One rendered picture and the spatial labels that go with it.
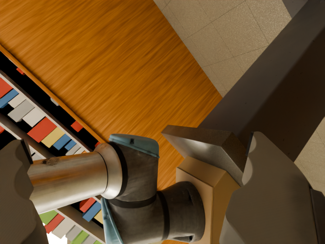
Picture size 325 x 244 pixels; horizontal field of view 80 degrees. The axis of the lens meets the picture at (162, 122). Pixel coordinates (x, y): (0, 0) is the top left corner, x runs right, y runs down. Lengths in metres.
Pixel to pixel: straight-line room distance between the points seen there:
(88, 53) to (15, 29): 0.46
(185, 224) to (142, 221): 0.10
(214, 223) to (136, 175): 0.22
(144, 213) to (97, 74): 1.31
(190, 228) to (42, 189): 0.33
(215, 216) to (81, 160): 0.32
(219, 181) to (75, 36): 1.46
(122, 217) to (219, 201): 0.22
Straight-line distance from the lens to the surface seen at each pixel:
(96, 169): 0.38
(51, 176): 0.36
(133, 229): 0.48
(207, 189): 0.50
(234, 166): 0.44
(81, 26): 1.72
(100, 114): 1.62
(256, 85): 0.66
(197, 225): 0.52
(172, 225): 0.51
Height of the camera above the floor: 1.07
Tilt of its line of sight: 14 degrees down
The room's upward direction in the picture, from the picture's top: 137 degrees counter-clockwise
